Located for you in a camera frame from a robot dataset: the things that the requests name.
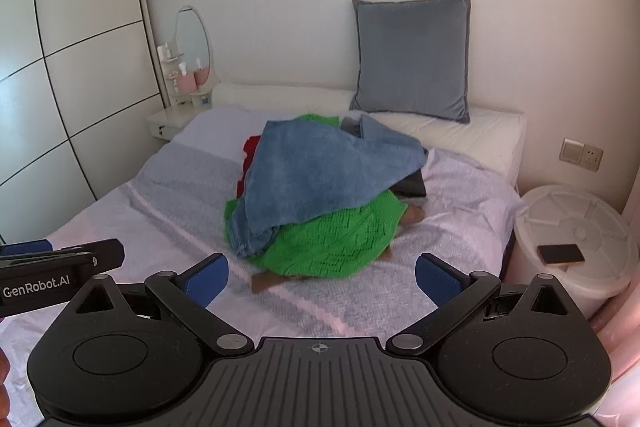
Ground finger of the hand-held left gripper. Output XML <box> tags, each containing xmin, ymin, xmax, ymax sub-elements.
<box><xmin>0</xmin><ymin>239</ymin><xmax>53</xmax><ymax>256</ymax></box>
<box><xmin>49</xmin><ymin>239</ymin><xmax>125</xmax><ymax>274</ymax></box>

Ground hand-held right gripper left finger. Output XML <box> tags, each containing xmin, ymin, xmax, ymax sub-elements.
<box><xmin>65</xmin><ymin>253</ymin><xmax>253</xmax><ymax>356</ymax></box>

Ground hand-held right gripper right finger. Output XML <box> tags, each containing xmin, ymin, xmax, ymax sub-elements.
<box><xmin>387</xmin><ymin>253</ymin><xmax>576</xmax><ymax>356</ymax></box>

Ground blue denim jeans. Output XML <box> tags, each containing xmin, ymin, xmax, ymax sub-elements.
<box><xmin>232</xmin><ymin>114</ymin><xmax>430</xmax><ymax>258</ymax></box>

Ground tan garment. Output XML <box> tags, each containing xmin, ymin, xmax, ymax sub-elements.
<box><xmin>250</xmin><ymin>204</ymin><xmax>426</xmax><ymax>295</ymax></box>

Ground dark grey garment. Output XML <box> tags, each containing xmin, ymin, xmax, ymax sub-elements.
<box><xmin>340</xmin><ymin>116</ymin><xmax>428</xmax><ymax>200</ymax></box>

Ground white round lidded bin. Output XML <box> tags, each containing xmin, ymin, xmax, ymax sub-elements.
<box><xmin>510</xmin><ymin>185</ymin><xmax>640</xmax><ymax>323</ymax></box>

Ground green knit sweater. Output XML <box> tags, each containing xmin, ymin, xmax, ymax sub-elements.
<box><xmin>223</xmin><ymin>113</ymin><xmax>408</xmax><ymax>279</ymax></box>

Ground black phone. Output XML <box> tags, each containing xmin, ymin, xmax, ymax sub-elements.
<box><xmin>537</xmin><ymin>244</ymin><xmax>586</xmax><ymax>267</ymax></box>

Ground red garment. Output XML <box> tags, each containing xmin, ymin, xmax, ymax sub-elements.
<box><xmin>235</xmin><ymin>135</ymin><xmax>263</xmax><ymax>198</ymax></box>

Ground white nightstand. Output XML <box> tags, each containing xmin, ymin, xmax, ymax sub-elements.
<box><xmin>146</xmin><ymin>104</ymin><xmax>211</xmax><ymax>142</ymax></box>

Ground white long pillow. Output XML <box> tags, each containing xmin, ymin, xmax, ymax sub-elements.
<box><xmin>212</xmin><ymin>83</ymin><xmax>528</xmax><ymax>180</ymax></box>

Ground white wardrobe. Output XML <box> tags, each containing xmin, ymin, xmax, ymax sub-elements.
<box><xmin>0</xmin><ymin>0</ymin><xmax>171</xmax><ymax>245</ymax></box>

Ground grey square pillow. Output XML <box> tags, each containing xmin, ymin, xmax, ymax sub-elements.
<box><xmin>350</xmin><ymin>0</ymin><xmax>472</xmax><ymax>124</ymax></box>

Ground oval vanity mirror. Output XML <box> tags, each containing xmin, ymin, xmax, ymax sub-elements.
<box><xmin>173</xmin><ymin>5</ymin><xmax>213</xmax><ymax>88</ymax></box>

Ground wall switch plate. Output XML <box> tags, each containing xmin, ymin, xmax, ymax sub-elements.
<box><xmin>561</xmin><ymin>138</ymin><xmax>584</xmax><ymax>165</ymax></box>

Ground wall socket plate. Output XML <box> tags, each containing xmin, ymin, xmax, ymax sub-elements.
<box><xmin>581</xmin><ymin>146</ymin><xmax>604</xmax><ymax>172</ymax></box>

